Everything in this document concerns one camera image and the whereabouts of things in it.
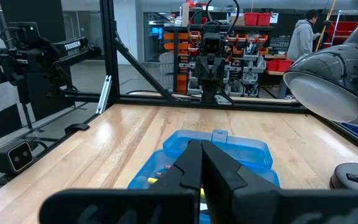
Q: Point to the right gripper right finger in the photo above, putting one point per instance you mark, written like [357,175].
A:
[219,174]

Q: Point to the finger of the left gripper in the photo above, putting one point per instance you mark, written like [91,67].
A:
[207,68]
[214,68]

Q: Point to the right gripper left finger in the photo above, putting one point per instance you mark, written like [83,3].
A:
[188,171]

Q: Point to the blue plastic supply box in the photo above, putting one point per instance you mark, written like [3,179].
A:
[244,152]

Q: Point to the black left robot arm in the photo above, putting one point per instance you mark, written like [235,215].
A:
[208,93]

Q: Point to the cardboard box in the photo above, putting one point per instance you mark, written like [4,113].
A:
[236,21]

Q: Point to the shelf with orange bins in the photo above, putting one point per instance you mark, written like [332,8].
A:
[182,59]

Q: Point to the red storage bin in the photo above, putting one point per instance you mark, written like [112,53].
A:
[343,29]
[280,65]
[251,19]
[264,19]

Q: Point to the lit blue monitor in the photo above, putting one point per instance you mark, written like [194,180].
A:
[155,31]

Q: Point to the person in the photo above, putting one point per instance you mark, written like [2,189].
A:
[301,40]

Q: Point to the silver aluminium extrusion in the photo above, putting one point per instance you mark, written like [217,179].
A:
[103,93]

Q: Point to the black table clamp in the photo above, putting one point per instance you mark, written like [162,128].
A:
[76,128]

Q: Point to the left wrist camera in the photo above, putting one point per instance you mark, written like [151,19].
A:
[211,45]

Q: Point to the black aluminium table frame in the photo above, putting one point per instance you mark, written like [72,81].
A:
[109,46]

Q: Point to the black table-level camera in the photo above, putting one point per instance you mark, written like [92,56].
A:
[14,157]

